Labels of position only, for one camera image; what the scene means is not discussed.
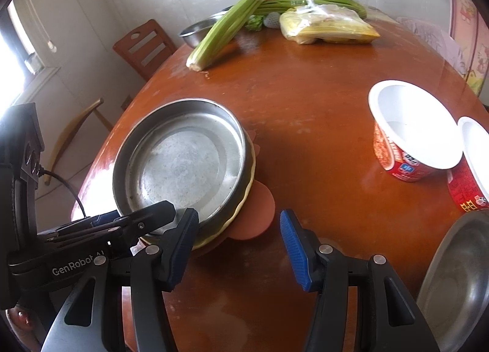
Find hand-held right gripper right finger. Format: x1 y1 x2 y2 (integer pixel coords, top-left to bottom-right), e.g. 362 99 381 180
280 209 441 352

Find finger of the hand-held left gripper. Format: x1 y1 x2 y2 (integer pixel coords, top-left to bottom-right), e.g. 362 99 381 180
37 200 178 250
89 210 122 226

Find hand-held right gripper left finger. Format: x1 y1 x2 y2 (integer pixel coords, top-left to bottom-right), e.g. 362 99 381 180
40 207 200 352

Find orange plastic plate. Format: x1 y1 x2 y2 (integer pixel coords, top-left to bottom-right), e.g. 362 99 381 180
199 128 276 257

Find round steel pan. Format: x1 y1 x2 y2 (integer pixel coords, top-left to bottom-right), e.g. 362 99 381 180
112 98 247 236

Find yellow shell-shaped plate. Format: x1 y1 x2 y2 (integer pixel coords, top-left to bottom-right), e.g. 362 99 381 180
143 132 256 251

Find large steel bowl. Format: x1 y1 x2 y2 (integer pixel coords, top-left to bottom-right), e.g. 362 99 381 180
416 210 489 352

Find paper noodle bowl blue label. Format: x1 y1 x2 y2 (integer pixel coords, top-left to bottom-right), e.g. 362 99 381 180
368 80 464 183

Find red paper noodle bowl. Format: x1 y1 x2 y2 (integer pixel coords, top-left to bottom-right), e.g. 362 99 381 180
447 116 489 213

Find person's left hand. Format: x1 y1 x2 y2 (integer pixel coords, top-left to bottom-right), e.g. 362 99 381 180
6 306 41 337

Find light curved wooden chair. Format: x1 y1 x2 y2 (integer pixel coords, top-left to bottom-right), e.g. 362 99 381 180
44 97 132 186

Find brown wooden chair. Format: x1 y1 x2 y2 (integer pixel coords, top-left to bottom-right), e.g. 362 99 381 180
113 19 177 82

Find window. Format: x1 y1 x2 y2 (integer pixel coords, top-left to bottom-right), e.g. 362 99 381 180
0 0 60 108

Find small steel basin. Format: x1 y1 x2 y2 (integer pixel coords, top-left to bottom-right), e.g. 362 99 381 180
179 10 233 49

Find celery bunch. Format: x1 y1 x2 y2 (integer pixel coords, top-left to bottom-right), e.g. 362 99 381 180
186 0 287 72

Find yellow food plastic bag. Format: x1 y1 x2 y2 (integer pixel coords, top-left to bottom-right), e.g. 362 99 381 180
279 4 381 46

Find green vegetable stalks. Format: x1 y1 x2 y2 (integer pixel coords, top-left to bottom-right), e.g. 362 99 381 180
254 0 367 20

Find purple cloth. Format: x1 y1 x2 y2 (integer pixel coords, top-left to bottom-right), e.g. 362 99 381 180
395 16 465 66

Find pink cartoon cat wardrobe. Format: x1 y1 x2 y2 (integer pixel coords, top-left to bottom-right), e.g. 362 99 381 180
447 0 489 96

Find black cable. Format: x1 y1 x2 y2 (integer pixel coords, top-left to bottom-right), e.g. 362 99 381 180
38 170 86 219

